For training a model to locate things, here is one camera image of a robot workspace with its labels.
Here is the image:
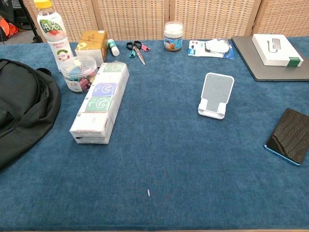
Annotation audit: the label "white glue stick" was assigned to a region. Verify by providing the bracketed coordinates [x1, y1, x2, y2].
[107, 38, 120, 57]

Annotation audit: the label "jar with white lid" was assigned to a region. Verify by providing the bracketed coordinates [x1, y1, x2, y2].
[163, 21, 183, 52]

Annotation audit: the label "blue blister pack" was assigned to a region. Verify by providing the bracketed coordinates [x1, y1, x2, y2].
[188, 38, 236, 60]

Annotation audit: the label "black tripod stand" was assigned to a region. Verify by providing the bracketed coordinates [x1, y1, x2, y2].
[21, 0, 47, 44]

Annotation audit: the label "wrapped pocket tissue multipack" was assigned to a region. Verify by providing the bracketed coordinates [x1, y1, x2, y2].
[69, 62, 130, 145]

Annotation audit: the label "black handled scissors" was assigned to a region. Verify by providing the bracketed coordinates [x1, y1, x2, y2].
[126, 40, 146, 65]

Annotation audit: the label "white usb hub box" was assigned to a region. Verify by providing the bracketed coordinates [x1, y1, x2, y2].
[252, 33, 304, 67]

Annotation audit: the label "black smartphone blue case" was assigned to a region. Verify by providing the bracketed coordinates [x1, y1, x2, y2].
[264, 108, 309, 167]

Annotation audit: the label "grey closed laptop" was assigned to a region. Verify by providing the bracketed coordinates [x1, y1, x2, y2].
[231, 35, 309, 82]

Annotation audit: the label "clear tub of binder clips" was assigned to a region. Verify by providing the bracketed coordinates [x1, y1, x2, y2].
[59, 56, 98, 93]

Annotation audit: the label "orange bag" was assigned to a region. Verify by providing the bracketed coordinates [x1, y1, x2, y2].
[0, 18, 19, 39]

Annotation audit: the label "woven folding screen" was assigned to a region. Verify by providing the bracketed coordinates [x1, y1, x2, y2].
[21, 0, 309, 42]

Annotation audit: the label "blue felt table cover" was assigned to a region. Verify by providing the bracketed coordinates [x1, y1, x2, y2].
[0, 36, 309, 232]

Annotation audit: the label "white folding phone stand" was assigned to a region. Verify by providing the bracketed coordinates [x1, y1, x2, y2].
[197, 72, 235, 121]

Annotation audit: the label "gold tissue box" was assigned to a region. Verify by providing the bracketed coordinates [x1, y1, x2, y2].
[74, 30, 109, 64]

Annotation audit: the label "drink bottle with yellow cap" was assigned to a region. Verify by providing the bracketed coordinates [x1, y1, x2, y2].
[33, 0, 74, 73]

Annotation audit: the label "black backpack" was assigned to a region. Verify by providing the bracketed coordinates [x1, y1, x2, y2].
[0, 58, 62, 170]

